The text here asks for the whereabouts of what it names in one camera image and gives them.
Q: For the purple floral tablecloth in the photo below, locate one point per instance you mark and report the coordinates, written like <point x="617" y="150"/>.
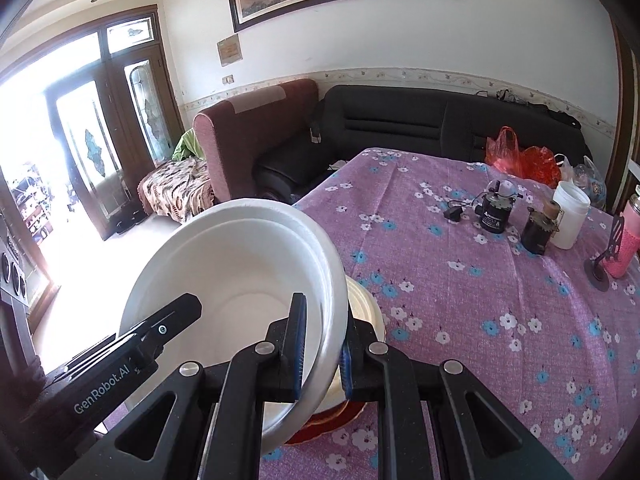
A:
<point x="475" y="310"/>

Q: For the black motor with brown cap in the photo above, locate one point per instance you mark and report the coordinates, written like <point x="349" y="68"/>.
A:
<point x="537" y="235"/>

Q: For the patterned blanket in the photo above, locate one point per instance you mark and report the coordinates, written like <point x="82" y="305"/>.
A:
<point x="175" y="185"/>

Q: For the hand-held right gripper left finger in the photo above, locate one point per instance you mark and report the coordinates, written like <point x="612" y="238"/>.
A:
<point x="300" y="350"/>

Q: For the wooden doorway frame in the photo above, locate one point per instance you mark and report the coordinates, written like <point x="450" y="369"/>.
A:
<point x="625" y="110"/>

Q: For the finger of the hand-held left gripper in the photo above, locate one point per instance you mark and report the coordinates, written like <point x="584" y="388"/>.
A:
<point x="165" y="322"/>

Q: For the black cloth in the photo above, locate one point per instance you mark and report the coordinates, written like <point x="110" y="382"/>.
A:
<point x="555" y="115"/>

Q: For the wall switch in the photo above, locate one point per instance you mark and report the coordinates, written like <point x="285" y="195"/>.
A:
<point x="228" y="79"/>

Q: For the white plastic jar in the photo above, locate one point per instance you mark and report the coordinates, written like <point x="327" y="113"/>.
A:
<point x="567" y="220"/>

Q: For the red gold-rimmed plate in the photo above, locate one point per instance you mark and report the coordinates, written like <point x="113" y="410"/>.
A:
<point x="325" y="422"/>

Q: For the white foam bowl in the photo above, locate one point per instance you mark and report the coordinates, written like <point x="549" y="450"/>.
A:
<point x="225" y="280"/>
<point x="327" y="320"/>

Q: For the maroon armchair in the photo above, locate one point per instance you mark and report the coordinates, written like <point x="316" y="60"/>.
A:
<point x="240" y="145"/>

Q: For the clear plastic bag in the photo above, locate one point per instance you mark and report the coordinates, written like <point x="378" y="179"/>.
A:
<point x="592" y="180"/>

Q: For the wooden glass door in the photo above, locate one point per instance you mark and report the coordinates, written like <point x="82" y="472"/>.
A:
<point x="165" y="85"/>

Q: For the black power adapter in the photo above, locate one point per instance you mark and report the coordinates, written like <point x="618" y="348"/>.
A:
<point x="454" y="212"/>

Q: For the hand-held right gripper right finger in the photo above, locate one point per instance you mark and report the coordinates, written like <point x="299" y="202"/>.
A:
<point x="345" y="365"/>

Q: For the red plastic bag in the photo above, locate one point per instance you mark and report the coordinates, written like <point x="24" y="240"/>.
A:
<point x="535" y="162"/>

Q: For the black sofa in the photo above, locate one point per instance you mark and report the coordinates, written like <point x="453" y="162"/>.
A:
<point x="400" y="120"/>

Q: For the green cloth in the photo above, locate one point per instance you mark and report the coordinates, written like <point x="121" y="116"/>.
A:
<point x="185" y="147"/>

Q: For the black water pump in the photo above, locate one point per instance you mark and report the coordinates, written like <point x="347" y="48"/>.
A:
<point x="495" y="212"/>

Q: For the shoe rack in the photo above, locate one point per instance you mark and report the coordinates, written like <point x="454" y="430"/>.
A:
<point x="30" y="210"/>

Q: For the pink crochet-covered bottle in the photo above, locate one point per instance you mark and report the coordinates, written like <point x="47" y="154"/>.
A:
<point x="627" y="245"/>

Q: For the small wall plaque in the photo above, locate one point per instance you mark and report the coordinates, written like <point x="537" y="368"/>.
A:
<point x="230" y="50"/>

